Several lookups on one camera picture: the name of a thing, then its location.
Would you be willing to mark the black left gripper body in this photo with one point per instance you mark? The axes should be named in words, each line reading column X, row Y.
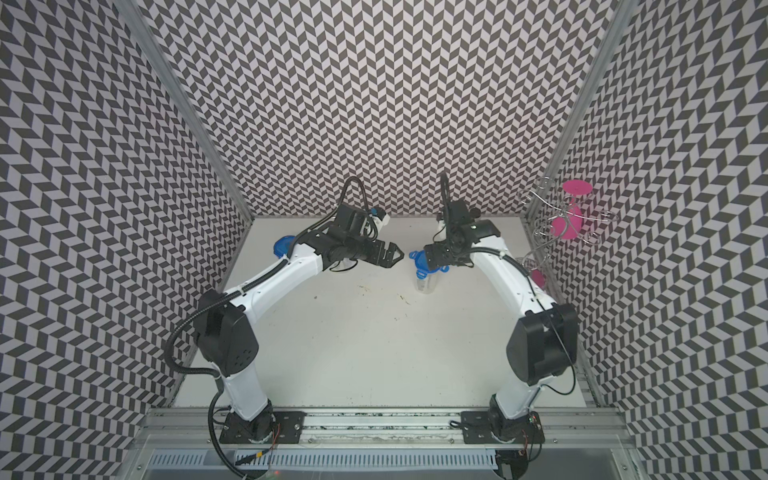
column 357, row 247

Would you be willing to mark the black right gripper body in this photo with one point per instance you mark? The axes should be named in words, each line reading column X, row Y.
column 445, row 253

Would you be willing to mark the blue lid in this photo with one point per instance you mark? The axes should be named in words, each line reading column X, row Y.
column 284, row 247
column 423, row 270

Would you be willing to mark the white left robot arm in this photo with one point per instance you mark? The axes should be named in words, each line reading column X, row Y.
column 219, row 339

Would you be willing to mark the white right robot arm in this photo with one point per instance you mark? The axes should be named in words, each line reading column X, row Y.
column 544, row 339

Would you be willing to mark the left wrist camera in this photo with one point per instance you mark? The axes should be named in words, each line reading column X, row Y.
column 379, row 217

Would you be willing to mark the aluminium front rail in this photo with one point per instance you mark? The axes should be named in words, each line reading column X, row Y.
column 446, row 443

